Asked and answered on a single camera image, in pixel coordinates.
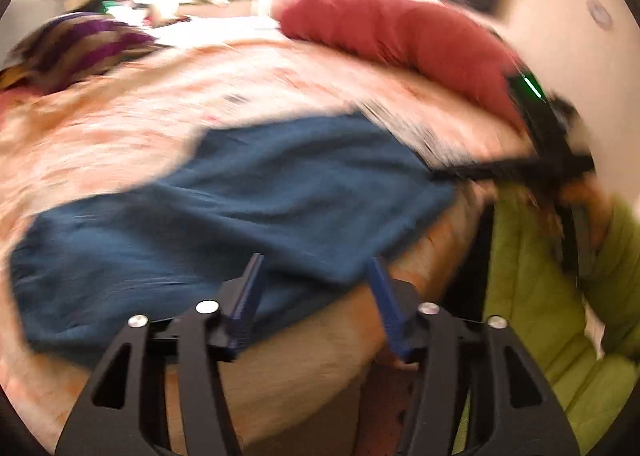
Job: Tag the purple striped pillow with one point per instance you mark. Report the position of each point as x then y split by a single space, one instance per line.
75 46

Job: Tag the orange and white printed blanket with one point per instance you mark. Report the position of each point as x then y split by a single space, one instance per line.
125 111

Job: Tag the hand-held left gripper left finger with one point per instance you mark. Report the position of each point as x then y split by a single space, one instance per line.
246 303

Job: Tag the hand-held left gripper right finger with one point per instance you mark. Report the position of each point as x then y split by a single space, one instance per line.
389 306

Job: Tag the person's right hand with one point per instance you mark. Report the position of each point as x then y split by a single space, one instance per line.
590 211

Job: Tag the pile of clothes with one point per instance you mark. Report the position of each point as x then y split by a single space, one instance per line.
115 4

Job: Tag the blue denim pants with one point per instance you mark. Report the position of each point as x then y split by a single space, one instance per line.
225 196

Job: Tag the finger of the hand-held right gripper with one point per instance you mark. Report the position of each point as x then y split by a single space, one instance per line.
500 171

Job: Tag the white bed sheet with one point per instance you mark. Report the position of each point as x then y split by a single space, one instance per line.
225 26

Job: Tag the red bolster pillow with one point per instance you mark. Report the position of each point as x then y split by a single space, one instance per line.
400 36

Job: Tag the round wall fixture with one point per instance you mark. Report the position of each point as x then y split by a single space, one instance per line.
599 14

